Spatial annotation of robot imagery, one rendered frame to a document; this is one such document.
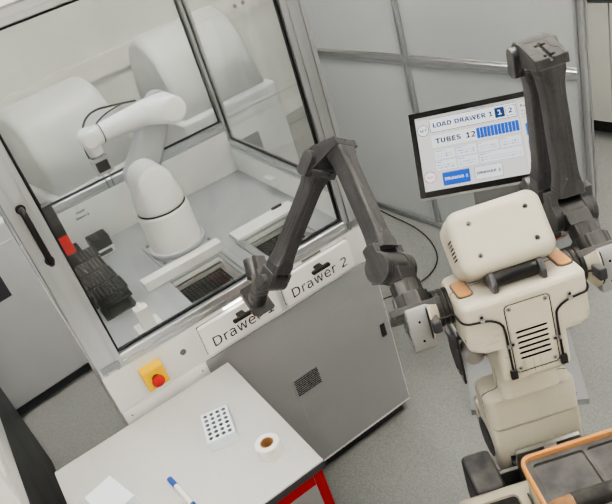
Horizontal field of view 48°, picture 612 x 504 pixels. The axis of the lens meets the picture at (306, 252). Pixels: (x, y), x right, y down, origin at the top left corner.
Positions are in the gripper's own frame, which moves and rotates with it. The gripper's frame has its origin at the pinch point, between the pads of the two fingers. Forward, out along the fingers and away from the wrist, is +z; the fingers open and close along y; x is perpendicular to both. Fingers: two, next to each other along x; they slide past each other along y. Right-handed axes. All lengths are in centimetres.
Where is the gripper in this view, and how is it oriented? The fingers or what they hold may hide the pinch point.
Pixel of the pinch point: (255, 307)
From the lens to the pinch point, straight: 218.7
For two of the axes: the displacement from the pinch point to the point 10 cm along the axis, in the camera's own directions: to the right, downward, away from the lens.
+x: -8.1, 4.9, -3.3
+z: -1.4, 3.7, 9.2
